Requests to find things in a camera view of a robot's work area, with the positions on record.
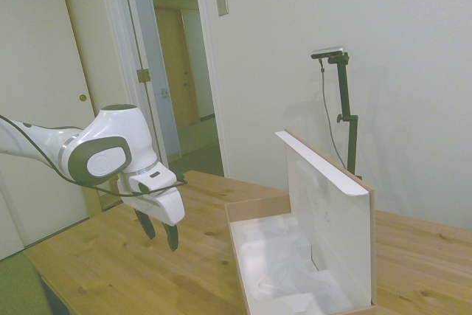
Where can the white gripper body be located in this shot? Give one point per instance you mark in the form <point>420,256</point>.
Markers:
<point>162,204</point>

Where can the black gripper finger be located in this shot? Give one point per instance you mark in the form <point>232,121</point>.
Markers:
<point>147,225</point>
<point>172,239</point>

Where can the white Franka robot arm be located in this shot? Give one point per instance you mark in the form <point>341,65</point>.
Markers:
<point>110,134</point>

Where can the white foam box insert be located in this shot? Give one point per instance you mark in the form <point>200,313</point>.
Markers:
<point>280,263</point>

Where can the open cardboard box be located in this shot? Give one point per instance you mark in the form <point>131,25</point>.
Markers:
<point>332,197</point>

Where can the brass door hinge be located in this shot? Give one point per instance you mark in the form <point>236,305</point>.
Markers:
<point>143,75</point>

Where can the white open door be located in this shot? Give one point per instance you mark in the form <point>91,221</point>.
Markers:
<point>145,71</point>

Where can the wooden hallway door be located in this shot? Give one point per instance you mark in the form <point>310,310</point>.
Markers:
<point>177,68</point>

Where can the green chair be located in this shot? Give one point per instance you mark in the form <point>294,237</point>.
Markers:
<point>20,287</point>

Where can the white sliding closet door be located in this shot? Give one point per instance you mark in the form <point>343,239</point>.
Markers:
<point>44,71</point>

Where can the black camera stand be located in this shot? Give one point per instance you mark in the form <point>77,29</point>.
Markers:
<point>348,119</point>

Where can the metal wall switch plate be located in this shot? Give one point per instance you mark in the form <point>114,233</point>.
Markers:
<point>221,3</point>

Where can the grey stereo camera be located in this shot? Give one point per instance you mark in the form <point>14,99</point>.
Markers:
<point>328,51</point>

